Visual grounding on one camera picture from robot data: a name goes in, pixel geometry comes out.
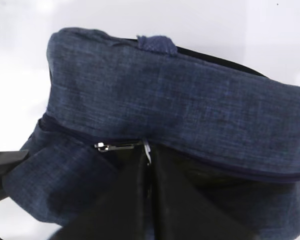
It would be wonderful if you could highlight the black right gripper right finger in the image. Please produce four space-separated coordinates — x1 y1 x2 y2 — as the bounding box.
150 145 258 240

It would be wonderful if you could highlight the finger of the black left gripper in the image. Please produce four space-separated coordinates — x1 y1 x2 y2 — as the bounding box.
0 149 29 201

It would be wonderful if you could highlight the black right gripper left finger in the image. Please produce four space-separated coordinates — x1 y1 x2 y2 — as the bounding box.
52 146 149 240

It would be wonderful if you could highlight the navy blue fabric bag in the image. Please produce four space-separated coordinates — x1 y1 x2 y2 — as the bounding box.
2 28 300 240

